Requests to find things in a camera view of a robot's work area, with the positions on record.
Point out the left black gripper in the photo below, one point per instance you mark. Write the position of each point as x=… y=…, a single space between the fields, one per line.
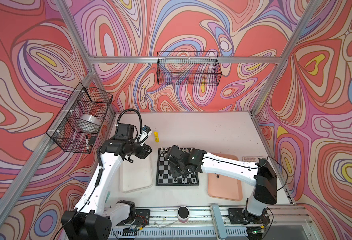
x=144 y=151

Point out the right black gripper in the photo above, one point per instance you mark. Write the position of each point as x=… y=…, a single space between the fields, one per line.
x=173 y=171

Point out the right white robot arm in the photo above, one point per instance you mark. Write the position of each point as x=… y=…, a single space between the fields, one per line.
x=260 y=175

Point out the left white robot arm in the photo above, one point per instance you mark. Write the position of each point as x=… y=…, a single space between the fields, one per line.
x=90 y=219

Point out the black white chess board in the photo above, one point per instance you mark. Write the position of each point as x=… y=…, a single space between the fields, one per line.
x=164 y=177

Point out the white plastic tray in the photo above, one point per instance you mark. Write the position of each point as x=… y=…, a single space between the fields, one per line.
x=136 y=176

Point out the yellow glue stick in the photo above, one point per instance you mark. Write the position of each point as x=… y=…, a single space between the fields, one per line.
x=156 y=137

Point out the black marker pen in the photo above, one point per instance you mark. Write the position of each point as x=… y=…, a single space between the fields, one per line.
x=87 y=143

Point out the clear tape roll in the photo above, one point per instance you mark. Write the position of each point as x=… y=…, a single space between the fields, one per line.
x=91 y=119

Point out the black pink round speaker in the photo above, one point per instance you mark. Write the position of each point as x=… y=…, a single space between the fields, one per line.
x=183 y=214

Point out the pink plastic tray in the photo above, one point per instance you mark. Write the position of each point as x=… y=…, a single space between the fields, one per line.
x=224 y=188

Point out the pink white calculator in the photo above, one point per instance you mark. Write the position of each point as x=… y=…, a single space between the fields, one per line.
x=252 y=159

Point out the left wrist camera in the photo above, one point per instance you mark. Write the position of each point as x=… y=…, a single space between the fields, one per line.
x=144 y=135

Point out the black wire basket left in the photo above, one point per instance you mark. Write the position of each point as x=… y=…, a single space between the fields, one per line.
x=68 y=133

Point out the black wire basket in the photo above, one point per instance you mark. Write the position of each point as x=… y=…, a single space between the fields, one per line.
x=68 y=133
x=188 y=68

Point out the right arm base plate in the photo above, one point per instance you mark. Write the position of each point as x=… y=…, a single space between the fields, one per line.
x=240 y=216

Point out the grey blue rail bracket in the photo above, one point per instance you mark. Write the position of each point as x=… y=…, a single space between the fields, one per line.
x=218 y=222

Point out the black wire basket back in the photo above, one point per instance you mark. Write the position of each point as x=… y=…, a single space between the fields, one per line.
x=188 y=68

